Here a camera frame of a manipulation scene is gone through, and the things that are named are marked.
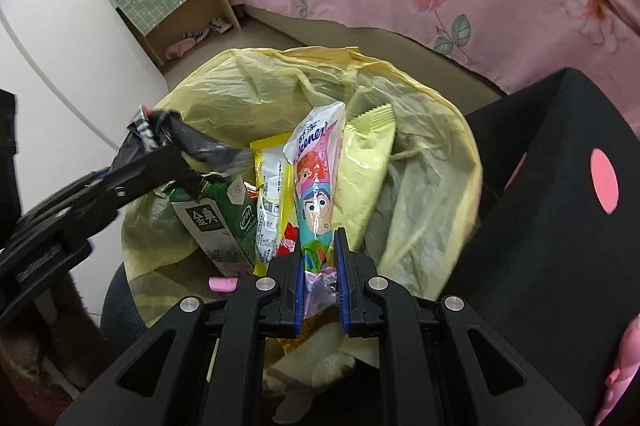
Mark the white wardrobe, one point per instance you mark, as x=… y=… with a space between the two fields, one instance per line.
x=78 y=76

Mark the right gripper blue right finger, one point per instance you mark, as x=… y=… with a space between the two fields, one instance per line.
x=342 y=289

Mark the colourful cartoon snack wrapper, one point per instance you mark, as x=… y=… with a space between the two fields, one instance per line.
x=313 y=151

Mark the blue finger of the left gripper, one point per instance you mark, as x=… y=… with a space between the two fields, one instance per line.
x=145 y=173

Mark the black cloth with pink hearts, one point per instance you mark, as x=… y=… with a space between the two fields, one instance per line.
x=554 y=266

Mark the slippers under cabinet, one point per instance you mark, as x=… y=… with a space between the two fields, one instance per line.
x=191 y=39

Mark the pink cylindrical cup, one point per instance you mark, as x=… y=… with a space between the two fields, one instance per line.
x=223 y=285

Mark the wooden bedside cabinet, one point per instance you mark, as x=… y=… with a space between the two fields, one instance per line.
x=190 y=16

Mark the black plastic wrapper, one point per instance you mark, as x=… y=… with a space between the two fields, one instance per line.
x=151 y=130

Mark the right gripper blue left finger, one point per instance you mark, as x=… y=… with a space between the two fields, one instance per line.
x=299 y=291

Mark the yellow snack wrapper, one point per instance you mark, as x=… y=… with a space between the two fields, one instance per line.
x=274 y=178

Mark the yellow trash bag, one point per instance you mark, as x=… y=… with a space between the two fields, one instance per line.
x=424 y=214

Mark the pale yellow snack bag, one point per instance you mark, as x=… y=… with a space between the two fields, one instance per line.
x=366 y=146

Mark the green white milk carton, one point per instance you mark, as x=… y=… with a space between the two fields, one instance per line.
x=222 y=220

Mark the red snack wrapper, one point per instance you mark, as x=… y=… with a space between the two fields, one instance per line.
x=288 y=241

